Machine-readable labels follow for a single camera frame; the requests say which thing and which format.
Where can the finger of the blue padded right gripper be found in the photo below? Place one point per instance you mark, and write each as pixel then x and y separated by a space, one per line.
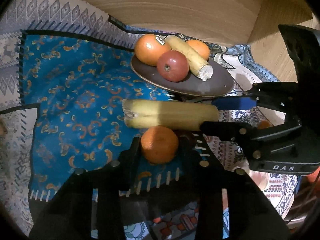
pixel 234 103

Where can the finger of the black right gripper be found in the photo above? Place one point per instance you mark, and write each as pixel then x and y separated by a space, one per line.
pixel 229 130

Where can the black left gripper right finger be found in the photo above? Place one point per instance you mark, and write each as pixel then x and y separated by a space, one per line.
pixel 196 158

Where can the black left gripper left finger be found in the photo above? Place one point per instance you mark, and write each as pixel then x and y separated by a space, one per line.
pixel 125 168

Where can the orange mandarin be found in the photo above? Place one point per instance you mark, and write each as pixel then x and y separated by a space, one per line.
pixel 159 144

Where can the yellow banana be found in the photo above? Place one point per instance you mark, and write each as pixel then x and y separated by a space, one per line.
pixel 139 113

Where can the small orange tangerine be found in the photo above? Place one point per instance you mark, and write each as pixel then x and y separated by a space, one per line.
pixel 201 48

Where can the dark oval plate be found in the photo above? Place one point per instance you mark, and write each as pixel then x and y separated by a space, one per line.
pixel 220 84

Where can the peeled pale banana piece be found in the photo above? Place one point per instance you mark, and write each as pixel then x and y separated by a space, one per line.
pixel 197 65

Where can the red apple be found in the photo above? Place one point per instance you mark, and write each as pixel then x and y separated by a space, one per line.
pixel 173 66

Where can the large orange with sticker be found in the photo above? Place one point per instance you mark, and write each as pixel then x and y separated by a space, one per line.
pixel 149 48

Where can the patterned blue white cloth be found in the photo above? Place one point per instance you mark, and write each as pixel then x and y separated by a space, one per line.
pixel 65 70

